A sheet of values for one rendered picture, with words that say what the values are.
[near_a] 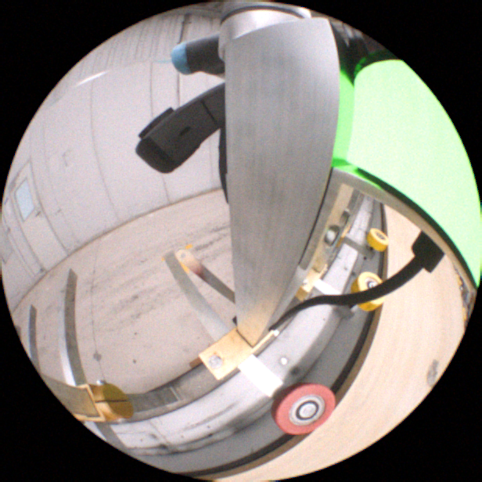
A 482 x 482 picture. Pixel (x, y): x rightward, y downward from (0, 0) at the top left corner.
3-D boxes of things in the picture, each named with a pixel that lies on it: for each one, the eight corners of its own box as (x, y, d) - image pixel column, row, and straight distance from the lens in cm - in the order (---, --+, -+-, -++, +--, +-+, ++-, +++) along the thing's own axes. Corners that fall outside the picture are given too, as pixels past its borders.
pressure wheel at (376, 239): (362, 267, 56) (381, 242, 50) (352, 251, 59) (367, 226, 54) (375, 266, 62) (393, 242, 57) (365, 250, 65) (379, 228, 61)
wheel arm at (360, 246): (278, 210, 65) (279, 201, 63) (282, 207, 68) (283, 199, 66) (369, 262, 59) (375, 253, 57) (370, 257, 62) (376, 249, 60)
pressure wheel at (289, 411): (253, 399, 32) (261, 418, 21) (285, 371, 32) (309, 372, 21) (283, 421, 35) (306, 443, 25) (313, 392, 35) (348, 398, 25)
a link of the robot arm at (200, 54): (250, 84, 97) (163, 39, 39) (273, 84, 95) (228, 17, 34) (250, 102, 95) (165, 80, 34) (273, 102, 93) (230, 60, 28)
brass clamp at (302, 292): (285, 289, 39) (289, 278, 35) (308, 262, 48) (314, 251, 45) (303, 303, 39) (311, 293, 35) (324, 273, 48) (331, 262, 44)
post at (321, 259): (289, 298, 56) (350, 154, 28) (294, 293, 58) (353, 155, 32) (296, 304, 56) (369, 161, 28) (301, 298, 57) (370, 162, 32)
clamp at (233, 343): (204, 356, 29) (197, 354, 24) (258, 313, 30) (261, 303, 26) (224, 380, 29) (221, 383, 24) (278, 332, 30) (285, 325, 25)
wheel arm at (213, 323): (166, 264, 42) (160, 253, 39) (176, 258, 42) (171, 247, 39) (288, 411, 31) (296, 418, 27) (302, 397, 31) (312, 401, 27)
